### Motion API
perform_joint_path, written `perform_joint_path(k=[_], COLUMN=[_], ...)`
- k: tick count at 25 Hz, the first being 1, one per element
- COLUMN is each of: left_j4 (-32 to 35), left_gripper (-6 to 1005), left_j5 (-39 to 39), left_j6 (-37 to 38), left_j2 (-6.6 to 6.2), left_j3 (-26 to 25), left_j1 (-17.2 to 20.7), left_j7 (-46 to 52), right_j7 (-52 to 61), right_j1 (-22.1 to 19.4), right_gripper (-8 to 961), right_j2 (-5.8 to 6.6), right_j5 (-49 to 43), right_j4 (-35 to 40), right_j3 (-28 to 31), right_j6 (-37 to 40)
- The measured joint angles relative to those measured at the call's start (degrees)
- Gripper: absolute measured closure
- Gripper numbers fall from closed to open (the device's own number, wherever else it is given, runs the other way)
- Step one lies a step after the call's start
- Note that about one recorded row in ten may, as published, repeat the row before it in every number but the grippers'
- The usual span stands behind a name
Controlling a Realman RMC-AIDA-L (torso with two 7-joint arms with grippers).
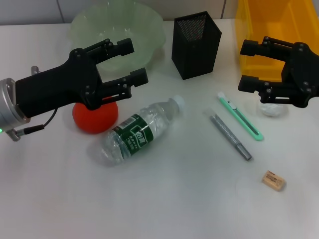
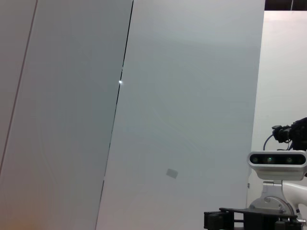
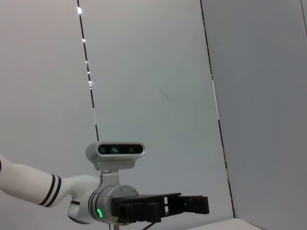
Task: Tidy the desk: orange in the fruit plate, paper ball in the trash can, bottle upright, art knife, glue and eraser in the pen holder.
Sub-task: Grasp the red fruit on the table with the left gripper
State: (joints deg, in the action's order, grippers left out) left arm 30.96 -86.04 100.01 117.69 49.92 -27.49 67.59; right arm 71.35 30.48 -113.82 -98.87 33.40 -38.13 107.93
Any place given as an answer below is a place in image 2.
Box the silver head camera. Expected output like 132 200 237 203
248 149 307 182

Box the black metal bracket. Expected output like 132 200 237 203
203 207 303 230

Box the black device with cable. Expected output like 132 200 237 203
263 117 307 152

